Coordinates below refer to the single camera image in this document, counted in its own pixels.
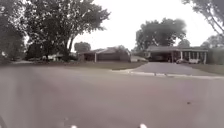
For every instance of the broad tall tree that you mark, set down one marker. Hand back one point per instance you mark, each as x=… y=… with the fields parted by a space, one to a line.
x=63 y=23

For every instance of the grass verge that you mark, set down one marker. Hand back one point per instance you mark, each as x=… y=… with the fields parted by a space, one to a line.
x=210 y=68

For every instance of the small distant tree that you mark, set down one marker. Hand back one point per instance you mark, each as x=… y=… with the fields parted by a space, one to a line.
x=82 y=46

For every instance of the house with columned porch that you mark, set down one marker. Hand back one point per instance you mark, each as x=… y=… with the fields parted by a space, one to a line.
x=186 y=52

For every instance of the low dark house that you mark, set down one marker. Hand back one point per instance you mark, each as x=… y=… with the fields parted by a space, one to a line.
x=106 y=55

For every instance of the dark tree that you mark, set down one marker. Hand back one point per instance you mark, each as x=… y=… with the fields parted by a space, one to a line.
x=10 y=33

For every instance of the grass lawn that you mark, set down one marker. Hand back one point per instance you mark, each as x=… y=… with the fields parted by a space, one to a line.
x=100 y=65

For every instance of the white car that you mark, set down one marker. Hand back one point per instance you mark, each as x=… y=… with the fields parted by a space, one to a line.
x=194 y=61

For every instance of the robot's own part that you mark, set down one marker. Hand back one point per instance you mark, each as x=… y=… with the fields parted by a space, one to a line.
x=143 y=126
x=73 y=126

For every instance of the pale kerb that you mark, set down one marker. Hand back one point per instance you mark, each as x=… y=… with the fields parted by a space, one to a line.
x=173 y=75

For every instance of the grey asphalt road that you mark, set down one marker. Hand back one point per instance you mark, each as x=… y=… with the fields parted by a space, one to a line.
x=100 y=96

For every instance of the tall round tree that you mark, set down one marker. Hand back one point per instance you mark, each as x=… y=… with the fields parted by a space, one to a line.
x=160 y=33

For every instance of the grey asphalt driveway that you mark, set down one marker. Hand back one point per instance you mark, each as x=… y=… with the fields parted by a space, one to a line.
x=166 y=68

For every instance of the large tree with forked trunk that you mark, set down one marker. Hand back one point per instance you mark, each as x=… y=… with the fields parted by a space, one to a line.
x=213 y=13

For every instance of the hedge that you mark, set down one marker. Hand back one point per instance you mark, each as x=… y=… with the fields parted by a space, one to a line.
x=216 y=56

